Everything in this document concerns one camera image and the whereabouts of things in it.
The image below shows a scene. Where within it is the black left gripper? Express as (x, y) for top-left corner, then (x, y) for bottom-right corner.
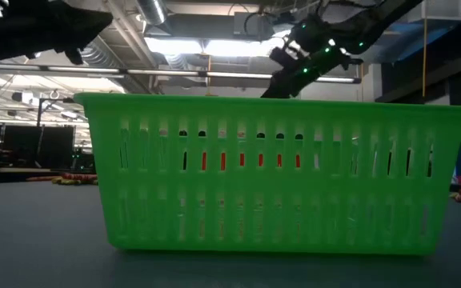
(10, 0), (114, 66)

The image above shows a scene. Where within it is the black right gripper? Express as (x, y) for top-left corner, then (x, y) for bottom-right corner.
(260, 15), (364, 99)

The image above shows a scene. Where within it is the grey ceiling unit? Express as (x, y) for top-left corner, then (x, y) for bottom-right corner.
(233, 10), (275, 42)

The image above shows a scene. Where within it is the long strip light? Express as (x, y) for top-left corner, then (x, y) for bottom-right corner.
(0, 62), (363, 85)

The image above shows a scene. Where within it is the red plastic basket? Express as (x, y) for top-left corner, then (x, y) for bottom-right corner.
(201, 150), (301, 170)

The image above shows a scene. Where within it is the black monitor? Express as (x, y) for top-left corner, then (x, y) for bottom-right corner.
(39, 125), (76, 170)

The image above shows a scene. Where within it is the green plastic basket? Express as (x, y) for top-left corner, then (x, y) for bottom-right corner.
(73, 92), (461, 257)

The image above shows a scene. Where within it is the white ceiling box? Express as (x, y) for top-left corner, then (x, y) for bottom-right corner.
(417, 0), (461, 22)

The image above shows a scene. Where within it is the silver ventilation duct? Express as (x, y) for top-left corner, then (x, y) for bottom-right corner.
(135, 0), (168, 26)

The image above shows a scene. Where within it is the yellow hanging cord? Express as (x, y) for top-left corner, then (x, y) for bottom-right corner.
(421, 18), (429, 98)

